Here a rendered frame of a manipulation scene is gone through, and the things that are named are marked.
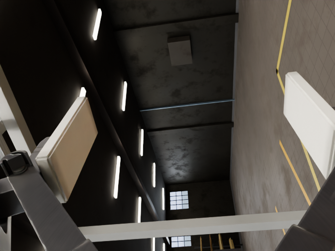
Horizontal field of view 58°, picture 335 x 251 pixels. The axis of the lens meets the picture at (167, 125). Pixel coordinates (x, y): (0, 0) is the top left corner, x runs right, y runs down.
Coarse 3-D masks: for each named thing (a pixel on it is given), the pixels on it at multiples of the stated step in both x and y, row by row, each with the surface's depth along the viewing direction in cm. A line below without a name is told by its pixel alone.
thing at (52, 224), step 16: (0, 160) 14; (16, 160) 14; (16, 176) 14; (32, 176) 14; (16, 192) 13; (32, 192) 12; (48, 192) 12; (32, 208) 12; (48, 208) 12; (32, 224) 11; (48, 224) 11; (64, 224) 11; (48, 240) 10; (64, 240) 10; (80, 240) 10
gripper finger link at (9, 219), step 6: (0, 222) 14; (6, 222) 14; (0, 228) 13; (6, 228) 14; (0, 234) 13; (6, 234) 13; (0, 240) 12; (6, 240) 13; (0, 246) 12; (6, 246) 13
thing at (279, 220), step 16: (128, 224) 331; (144, 224) 328; (160, 224) 324; (176, 224) 321; (192, 224) 318; (208, 224) 315; (224, 224) 312; (240, 224) 310; (256, 224) 309; (272, 224) 308; (288, 224) 308; (96, 240) 330; (112, 240) 329
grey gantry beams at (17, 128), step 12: (0, 72) 242; (0, 84) 240; (0, 96) 244; (12, 96) 254; (0, 108) 250; (12, 108) 253; (0, 120) 255; (12, 120) 255; (24, 120) 268; (12, 132) 262; (24, 132) 266; (24, 144) 268
